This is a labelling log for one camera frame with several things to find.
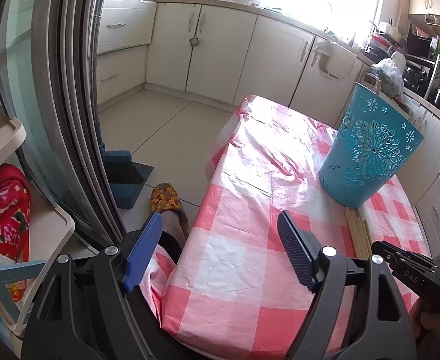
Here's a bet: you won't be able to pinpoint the white kitchen trolley shelf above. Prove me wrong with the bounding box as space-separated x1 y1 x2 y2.
361 72 382 95

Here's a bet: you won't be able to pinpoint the cream kitchen cabinets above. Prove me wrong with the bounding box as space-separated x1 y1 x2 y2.
92 0 440 241

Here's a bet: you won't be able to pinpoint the wooden chopstick on table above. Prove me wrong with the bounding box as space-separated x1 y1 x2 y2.
345 207 362 258
350 210 369 259
357 211 372 256

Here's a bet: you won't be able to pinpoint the crocheted colourful slipper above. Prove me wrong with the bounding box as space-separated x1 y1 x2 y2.
149 183 189 235

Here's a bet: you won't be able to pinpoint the blue dustpan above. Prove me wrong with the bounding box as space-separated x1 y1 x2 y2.
110 161 155 210

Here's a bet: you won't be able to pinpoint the pink checkered tablecloth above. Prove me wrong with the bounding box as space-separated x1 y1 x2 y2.
140 94 425 359

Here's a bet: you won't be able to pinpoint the teal perforated plastic basket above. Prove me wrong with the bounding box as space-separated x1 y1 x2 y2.
318 83 423 209

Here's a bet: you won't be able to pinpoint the beige storage shelf rack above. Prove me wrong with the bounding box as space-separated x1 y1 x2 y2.
0 110 74 359

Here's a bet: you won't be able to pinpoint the red floral cushion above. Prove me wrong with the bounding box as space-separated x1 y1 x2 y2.
0 163 33 302

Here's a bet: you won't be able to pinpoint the white plastic door holder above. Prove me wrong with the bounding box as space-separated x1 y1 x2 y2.
315 41 357 80

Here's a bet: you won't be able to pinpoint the plastic bag on trolley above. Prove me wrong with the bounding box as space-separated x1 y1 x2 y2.
370 58 404 98

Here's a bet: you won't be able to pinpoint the grey refrigerator door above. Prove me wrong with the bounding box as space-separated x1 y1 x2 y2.
0 0 125 246

